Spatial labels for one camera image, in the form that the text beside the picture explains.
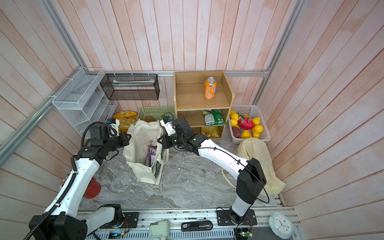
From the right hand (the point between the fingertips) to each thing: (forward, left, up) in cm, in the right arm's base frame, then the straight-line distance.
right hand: (157, 140), depth 75 cm
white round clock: (-32, -61, -23) cm, 73 cm away
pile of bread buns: (+34, +33, -20) cm, 52 cm away
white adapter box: (-36, -3, -21) cm, 42 cm away
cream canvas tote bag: (+1, +12, -19) cm, 22 cm away
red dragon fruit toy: (+29, -56, -17) cm, 65 cm away
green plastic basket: (+43, +12, -21) cm, 49 cm away
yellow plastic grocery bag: (+4, -55, -12) cm, 56 cm away
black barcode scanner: (-34, -21, -20) cm, 45 cm away
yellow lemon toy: (+24, -63, -18) cm, 70 cm away
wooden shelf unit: (+26, -24, +6) cm, 36 cm away
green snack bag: (+22, -31, -6) cm, 39 cm away
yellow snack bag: (+23, -30, -21) cm, 44 cm away
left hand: (+2, +15, -1) cm, 15 cm away
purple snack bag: (+1, +5, -12) cm, 14 cm away
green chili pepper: (+41, +7, -24) cm, 48 cm away
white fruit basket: (+43, -65, -19) cm, 80 cm away
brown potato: (+35, +16, -21) cm, 45 cm away
